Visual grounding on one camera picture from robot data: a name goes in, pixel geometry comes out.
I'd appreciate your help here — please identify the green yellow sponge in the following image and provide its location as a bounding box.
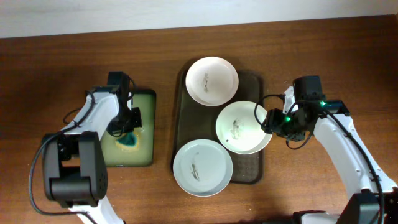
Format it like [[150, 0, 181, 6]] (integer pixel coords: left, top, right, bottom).
[[115, 132, 141, 151]]

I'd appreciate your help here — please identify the cream white plate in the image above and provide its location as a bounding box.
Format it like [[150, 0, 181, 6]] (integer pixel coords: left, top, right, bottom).
[[215, 101, 272, 154]]

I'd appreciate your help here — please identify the light grey plate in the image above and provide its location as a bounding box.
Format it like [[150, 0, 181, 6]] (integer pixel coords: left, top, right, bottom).
[[172, 139, 233, 197]]

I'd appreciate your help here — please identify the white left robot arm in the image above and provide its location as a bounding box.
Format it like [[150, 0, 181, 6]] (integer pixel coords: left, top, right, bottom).
[[39, 85, 140, 223]]

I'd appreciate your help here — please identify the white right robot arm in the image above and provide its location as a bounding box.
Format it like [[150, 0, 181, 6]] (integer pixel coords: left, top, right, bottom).
[[257, 86, 397, 223]]

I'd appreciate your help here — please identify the black soapy water tray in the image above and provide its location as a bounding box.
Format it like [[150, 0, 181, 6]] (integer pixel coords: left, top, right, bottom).
[[101, 89, 156, 167]]

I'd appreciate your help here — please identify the dark brown serving tray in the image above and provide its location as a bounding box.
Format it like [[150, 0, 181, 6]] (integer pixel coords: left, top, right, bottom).
[[170, 69, 264, 185]]

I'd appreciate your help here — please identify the pink dirty plate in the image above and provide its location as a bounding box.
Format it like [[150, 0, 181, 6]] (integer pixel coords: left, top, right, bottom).
[[185, 57, 239, 106]]

